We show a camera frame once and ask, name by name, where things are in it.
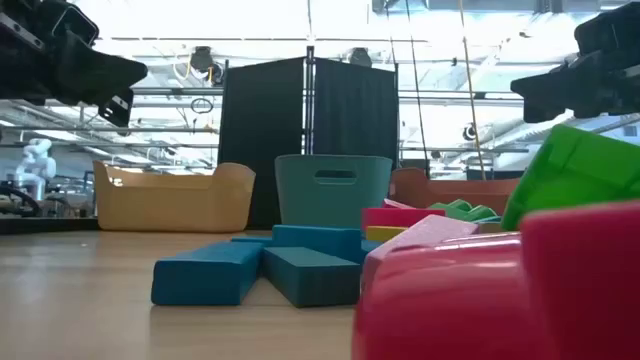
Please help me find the orange plastic bin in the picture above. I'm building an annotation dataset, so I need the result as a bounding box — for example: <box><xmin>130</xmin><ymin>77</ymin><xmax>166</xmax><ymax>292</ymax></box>
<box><xmin>388</xmin><ymin>167</ymin><xmax>521</xmax><ymax>216</ymax></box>

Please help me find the black ceiling lamp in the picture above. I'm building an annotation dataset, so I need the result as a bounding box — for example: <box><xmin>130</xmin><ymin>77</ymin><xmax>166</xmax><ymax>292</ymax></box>
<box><xmin>189</xmin><ymin>45</ymin><xmax>216</xmax><ymax>74</ymax></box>
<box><xmin>348</xmin><ymin>47</ymin><xmax>374</xmax><ymax>69</ymax></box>

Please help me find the white humanoid robot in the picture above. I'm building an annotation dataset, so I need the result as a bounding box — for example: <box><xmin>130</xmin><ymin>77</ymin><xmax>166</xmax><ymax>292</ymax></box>
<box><xmin>13</xmin><ymin>138</ymin><xmax>58</xmax><ymax>201</ymax></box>

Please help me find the orange-red long wooden block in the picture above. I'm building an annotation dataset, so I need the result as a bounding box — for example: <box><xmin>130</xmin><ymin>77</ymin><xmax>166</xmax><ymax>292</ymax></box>
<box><xmin>361</xmin><ymin>207</ymin><xmax>446</xmax><ymax>231</ymax></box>

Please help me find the yellow plastic bin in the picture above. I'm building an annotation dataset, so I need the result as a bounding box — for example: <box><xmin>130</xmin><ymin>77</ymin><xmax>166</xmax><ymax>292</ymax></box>
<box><xmin>92</xmin><ymin>159</ymin><xmax>257</xmax><ymax>234</ymax></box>

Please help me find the green plastic stud brick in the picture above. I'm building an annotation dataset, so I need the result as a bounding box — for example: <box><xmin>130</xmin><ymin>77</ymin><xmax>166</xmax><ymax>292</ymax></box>
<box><xmin>501</xmin><ymin>123</ymin><xmax>640</xmax><ymax>232</ymax></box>

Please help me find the red two-stud plastic brick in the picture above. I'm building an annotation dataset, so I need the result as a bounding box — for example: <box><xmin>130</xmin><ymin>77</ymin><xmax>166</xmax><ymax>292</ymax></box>
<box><xmin>351</xmin><ymin>199</ymin><xmax>640</xmax><ymax>360</ymax></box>

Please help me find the long blue wooden block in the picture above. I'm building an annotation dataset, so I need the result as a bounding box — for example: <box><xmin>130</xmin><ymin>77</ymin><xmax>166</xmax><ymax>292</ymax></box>
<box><xmin>151</xmin><ymin>241</ymin><xmax>265</xmax><ymax>307</ymax></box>

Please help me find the wide blue wooden block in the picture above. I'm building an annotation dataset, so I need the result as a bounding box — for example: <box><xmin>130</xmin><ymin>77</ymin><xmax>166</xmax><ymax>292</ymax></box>
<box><xmin>272</xmin><ymin>224</ymin><xmax>384</xmax><ymax>265</ymax></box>

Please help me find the pink wooden block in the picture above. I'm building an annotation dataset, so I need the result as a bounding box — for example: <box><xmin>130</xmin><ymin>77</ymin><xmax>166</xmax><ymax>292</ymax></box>
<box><xmin>360</xmin><ymin>214</ymin><xmax>480</xmax><ymax>291</ymax></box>

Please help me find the teal wooden block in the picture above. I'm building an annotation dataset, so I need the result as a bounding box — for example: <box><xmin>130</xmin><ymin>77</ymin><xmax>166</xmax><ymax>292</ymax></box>
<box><xmin>261</xmin><ymin>246</ymin><xmax>362</xmax><ymax>308</ymax></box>

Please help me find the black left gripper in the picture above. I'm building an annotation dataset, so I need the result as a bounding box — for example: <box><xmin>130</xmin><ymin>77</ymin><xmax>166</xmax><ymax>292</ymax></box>
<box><xmin>0</xmin><ymin>0</ymin><xmax>149</xmax><ymax>128</ymax></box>

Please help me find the black cable loop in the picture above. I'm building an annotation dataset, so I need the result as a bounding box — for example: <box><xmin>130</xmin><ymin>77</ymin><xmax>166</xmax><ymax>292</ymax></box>
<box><xmin>189</xmin><ymin>97</ymin><xmax>215</xmax><ymax>115</ymax></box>

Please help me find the green arch block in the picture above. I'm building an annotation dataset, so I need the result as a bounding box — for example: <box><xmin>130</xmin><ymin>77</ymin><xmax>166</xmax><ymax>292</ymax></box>
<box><xmin>428</xmin><ymin>198</ymin><xmax>501</xmax><ymax>224</ymax></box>

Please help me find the yellow hanging cable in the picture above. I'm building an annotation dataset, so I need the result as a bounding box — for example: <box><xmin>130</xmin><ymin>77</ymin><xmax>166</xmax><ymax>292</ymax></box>
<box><xmin>457</xmin><ymin>0</ymin><xmax>487</xmax><ymax>181</ymax></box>

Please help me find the teal plastic bin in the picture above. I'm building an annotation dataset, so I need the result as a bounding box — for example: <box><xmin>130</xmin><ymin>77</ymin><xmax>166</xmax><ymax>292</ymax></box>
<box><xmin>274</xmin><ymin>153</ymin><xmax>394</xmax><ymax>230</ymax></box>

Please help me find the black bench top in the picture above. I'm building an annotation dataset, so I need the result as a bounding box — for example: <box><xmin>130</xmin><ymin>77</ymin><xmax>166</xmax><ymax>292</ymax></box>
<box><xmin>0</xmin><ymin>216</ymin><xmax>100</xmax><ymax>236</ymax></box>

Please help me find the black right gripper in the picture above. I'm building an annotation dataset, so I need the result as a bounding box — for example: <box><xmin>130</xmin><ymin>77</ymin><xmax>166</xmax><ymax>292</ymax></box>
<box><xmin>509</xmin><ymin>2</ymin><xmax>640</xmax><ymax>124</ymax></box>

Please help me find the yellow rectangular wooden block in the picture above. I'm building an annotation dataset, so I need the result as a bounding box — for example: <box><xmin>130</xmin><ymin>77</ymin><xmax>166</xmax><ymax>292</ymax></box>
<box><xmin>365</xmin><ymin>225</ymin><xmax>409</xmax><ymax>244</ymax></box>

